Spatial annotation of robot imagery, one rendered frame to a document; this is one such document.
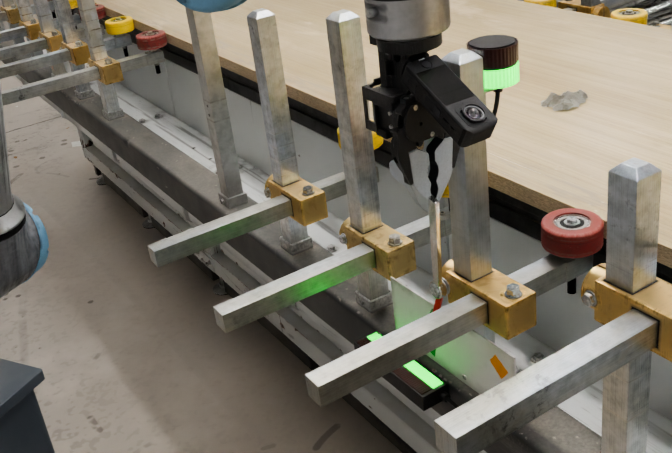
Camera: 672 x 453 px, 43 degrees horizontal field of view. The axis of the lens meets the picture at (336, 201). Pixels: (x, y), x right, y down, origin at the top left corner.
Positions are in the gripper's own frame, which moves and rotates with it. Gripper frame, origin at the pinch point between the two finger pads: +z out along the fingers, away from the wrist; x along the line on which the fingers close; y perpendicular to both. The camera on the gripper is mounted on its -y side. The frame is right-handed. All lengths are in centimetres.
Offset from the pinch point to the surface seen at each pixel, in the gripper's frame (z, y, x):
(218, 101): 8, 77, -8
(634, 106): 11, 21, -60
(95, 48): 12, 151, -7
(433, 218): 1.5, -0.6, 0.5
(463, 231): 6.9, 2.1, -6.0
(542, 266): 14.8, -1.3, -16.1
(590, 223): 10.1, -3.4, -22.7
